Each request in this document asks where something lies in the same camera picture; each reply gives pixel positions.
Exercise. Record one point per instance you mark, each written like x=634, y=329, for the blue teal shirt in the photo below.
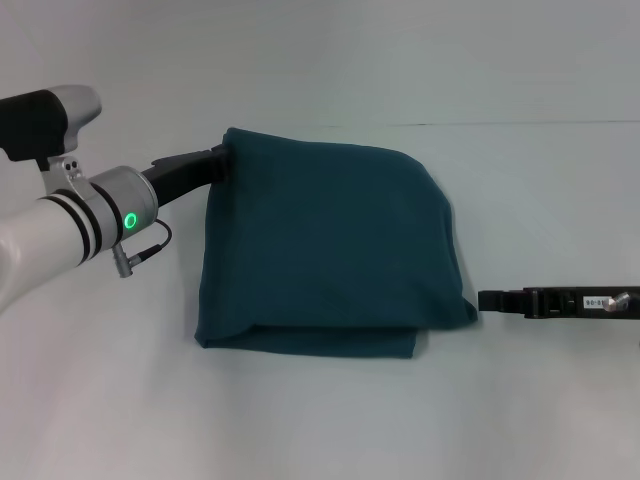
x=325, y=250

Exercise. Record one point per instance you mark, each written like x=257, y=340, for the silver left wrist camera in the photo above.
x=45, y=120

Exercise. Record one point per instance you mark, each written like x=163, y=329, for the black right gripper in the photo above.
x=580, y=302

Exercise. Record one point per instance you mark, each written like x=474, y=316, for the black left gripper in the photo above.
x=175, y=175

